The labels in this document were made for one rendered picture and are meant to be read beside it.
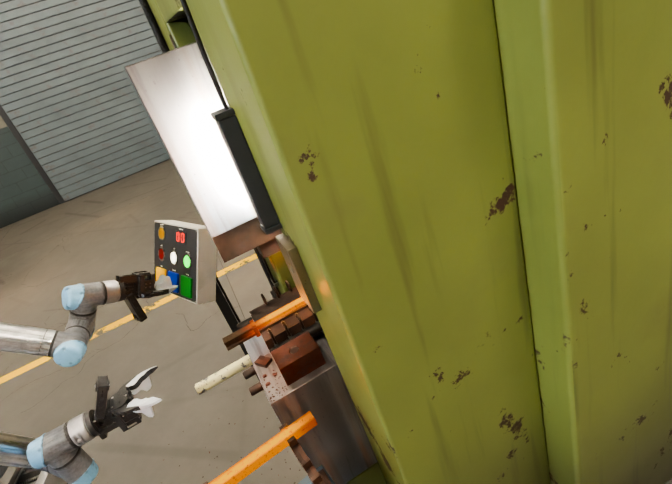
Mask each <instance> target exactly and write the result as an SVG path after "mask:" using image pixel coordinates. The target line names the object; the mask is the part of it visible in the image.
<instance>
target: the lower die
mask: <svg viewBox="0 0 672 484"><path fill-rule="evenodd" d="M300 297H301V296H300V294H299V292H298V289H297V287H294V288H292V292H290V290H289V291H287V292H285V293H283V294H281V295H280V298H278V297H276V298H274V299H272V300H270V301H268V302H267V303H268V304H267V305H265V303H264V304H263V305H261V306H259V307H257V308H255V309H253V310H251V311H250V312H249V313H250V315H251V317H252V319H253V321H254V322H256V321H257V320H259V319H261V318H263V317H265V316H267V315H268V314H270V313H272V312H274V311H276V310H278V309H279V308H281V307H283V306H285V305H287V304H289V303H290V302H292V301H294V300H296V299H298V298H300ZM295 313H298V315H299V316H300V318H301V320H302V322H303V324H304V326H305V328H308V327H309V326H311V325H313V324H315V323H316V322H315V318H314V315H313V313H312V311H311V310H309V306H308V305H307V304H304V305H302V306H300V307H298V308H296V309H295V310H293V311H291V312H289V313H287V314H286V315H284V316H282V317H280V318H278V319H276V320H275V321H273V322H271V323H269V324H267V325H266V326H264V327H262V328H260V329H258V330H259V332H260V334H261V336H262V338H263V340H264V342H265V344H266V346H267V348H268V350H269V349H271V348H272V347H274V346H275V345H274V342H273V340H272V338H271V336H270V334H269V333H268V331H267V329H268V328H269V329H270V330H271V332H272V334H273V336H274V338H275V340H276V342H277V343H278V344H279V343H281V342H283V341H285V340H286V339H288V338H289V337H288V334H287V332H286V330H285V328H284V326H283V325H282V323H281V321H284V322H285V324H286V326H287V327H288V330H289V332H290V334H291V335H292V336H294V335H295V334H297V333H299V332H301V331H302V327H301V324H300V322H299V320H298V318H296V316H295Z"/></svg>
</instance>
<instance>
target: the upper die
mask: <svg viewBox="0 0 672 484"><path fill-rule="evenodd" d="M281 233H282V232H281V229H279V230H277V231H275V232H273V233H271V234H269V235H266V233H265V232H264V231H263V230H262V229H261V227H260V222H259V219H258V217H256V218H253V219H251V220H249V221H247V222H245V223H243V224H241V225H239V226H237V227H235V228H233V229H230V230H228V231H226V232H224V233H222V234H220V235H218V236H216V237H214V238H212V237H211V238H212V240H213V242H214V244H215V246H216V248H217V250H218V252H219V254H220V255H221V257H222V259H223V261H224V263H225V262H227V261H230V260H232V259H234V258H236V257H238V256H240V255H242V254H244V253H246V252H248V251H250V250H252V249H254V248H256V247H258V246H260V245H262V244H264V243H266V242H268V241H270V240H272V239H274V238H275V236H277V235H279V234H281Z"/></svg>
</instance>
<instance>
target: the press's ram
mask: <svg viewBox="0 0 672 484"><path fill-rule="evenodd" d="M125 70H126V72H127V74H128V76H129V78H130V80H131V82H132V84H133V86H134V88H135V90H136V92H137V94H138V96H139V98H140V100H141V102H142V103H143V105H144V107H145V109H146V111H147V113H148V115H149V117H150V119H151V121H152V123H153V125H154V127H155V129H156V131H157V133H158V135H159V137H160V139H161V141H162V143H163V145H164V147H165V148H166V150H167V152H168V154H169V156H170V158H171V160H172V162H173V164H174V166H175V168H176V170H177V172H178V174H179V176H180V178H181V180H182V182H183V184H184V186H185V188H186V190H187V192H188V193H189V195H190V197H191V199H192V201H193V203H194V205H195V207H196V209H197V211H198V213H199V215H200V217H201V218H202V220H203V222H204V224H205V226H206V228H207V230H208V232H209V234H210V236H211V237H212V238H214V237H216V236H218V235H220V234H222V233H224V232H226V231H228V230H230V229H233V228H235V227H237V226H239V225H241V224H243V223H245V222H247V221H249V220H251V219H253V218H256V217H257V215H256V213H255V210H254V208H253V206H252V204H251V201H250V199H249V197H248V194H247V192H246V190H245V188H244V185H243V183H242V181H241V179H240V176H239V174H238V172H237V170H236V167H235V165H234V163H233V160H232V158H231V156H230V154H229V151H228V149H227V147H226V145H225V142H224V140H223V138H222V136H221V133H220V131H219V129H218V126H217V124H216V122H215V120H214V119H213V118H212V116H211V113H212V112H215V111H217V110H220V109H222V108H224V107H223V105H222V103H221V100H220V98H219V96H218V93H217V91H216V89H215V86H214V84H213V81H212V79H211V77H210V74H209V72H208V69H207V67H206V65H205V62H204V60H203V57H202V55H201V52H200V50H199V47H198V45H197V42H194V43H191V44H188V45H185V46H182V47H180V48H177V49H174V50H171V51H168V52H165V53H162V54H160V55H157V56H154V57H151V58H148V59H145V60H142V61H140V62H137V63H134V64H131V65H128V66H125Z"/></svg>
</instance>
